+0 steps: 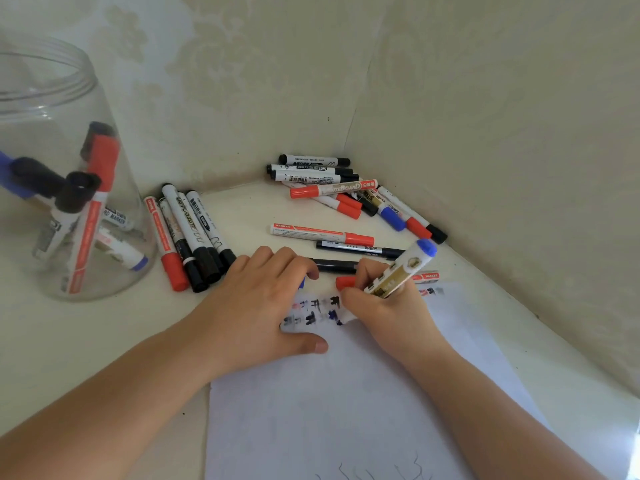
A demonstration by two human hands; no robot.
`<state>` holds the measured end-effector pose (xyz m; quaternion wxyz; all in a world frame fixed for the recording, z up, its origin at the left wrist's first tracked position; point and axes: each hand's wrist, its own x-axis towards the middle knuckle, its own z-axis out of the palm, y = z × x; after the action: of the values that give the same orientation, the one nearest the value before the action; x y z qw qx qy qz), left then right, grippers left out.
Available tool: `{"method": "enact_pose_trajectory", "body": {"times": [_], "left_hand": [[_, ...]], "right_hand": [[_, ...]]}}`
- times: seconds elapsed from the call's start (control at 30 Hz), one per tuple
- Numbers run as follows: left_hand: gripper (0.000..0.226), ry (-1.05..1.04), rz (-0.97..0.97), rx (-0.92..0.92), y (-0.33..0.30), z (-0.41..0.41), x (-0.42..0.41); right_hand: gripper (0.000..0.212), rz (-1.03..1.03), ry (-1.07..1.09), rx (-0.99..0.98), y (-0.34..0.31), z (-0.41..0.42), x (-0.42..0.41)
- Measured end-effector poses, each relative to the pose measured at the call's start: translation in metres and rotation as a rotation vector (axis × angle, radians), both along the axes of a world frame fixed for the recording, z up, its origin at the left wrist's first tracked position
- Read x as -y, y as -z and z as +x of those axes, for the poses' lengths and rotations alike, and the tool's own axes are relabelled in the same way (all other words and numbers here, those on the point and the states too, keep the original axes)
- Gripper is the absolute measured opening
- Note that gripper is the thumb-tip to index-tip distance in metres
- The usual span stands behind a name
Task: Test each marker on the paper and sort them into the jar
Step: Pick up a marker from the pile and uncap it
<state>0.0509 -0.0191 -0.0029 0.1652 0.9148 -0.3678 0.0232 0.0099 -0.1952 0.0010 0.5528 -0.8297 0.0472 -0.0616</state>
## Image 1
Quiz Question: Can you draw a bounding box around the person's left hand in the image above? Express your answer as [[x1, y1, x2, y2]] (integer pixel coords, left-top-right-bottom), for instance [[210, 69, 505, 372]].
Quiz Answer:
[[183, 246, 330, 381]]

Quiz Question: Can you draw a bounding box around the person's right hand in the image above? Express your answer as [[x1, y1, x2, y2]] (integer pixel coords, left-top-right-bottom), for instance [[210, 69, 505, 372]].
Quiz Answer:
[[341, 258, 453, 377]]

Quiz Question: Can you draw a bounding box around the blue cap gold label marker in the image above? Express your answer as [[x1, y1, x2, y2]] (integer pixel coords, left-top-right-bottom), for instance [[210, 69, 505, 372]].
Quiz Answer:
[[0, 150, 150, 273], [363, 238, 439, 299]]

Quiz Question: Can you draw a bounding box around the slim red striped marker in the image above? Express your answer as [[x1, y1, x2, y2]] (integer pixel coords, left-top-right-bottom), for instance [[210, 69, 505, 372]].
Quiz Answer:
[[335, 270, 442, 293], [65, 134, 121, 295], [269, 223, 376, 247]]

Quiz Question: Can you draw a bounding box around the red cap white barrel marker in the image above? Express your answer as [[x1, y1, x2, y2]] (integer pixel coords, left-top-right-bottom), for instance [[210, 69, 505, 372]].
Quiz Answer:
[[143, 195, 191, 293]]

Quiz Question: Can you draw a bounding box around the long white black-cap marker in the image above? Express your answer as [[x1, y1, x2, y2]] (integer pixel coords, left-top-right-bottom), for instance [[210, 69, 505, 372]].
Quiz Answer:
[[185, 189, 237, 271], [161, 183, 223, 285], [79, 121, 119, 163]]

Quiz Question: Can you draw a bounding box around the white paper sheet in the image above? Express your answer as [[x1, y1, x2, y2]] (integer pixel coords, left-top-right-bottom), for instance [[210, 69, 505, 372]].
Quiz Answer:
[[203, 282, 551, 480]]

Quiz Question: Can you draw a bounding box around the white marker chunky black cap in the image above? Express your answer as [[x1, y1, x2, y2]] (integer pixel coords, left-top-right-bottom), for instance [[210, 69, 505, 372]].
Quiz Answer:
[[9, 157, 137, 233], [177, 192, 226, 275], [32, 170, 103, 263]]

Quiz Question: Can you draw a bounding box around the pile of assorted markers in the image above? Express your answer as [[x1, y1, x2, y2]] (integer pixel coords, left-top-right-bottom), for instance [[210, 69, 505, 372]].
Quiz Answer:
[[265, 153, 449, 245]]

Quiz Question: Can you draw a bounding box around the transparent plastic jar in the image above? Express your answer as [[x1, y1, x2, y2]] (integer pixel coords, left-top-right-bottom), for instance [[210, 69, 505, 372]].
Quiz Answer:
[[0, 29, 159, 301]]

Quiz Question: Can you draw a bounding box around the person's left forearm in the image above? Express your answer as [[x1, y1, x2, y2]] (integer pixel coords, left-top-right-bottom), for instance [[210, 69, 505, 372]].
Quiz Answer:
[[0, 324, 226, 480]]

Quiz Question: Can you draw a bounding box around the person's right forearm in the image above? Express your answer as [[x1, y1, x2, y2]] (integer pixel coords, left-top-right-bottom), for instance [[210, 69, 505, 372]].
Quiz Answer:
[[407, 349, 609, 480]]

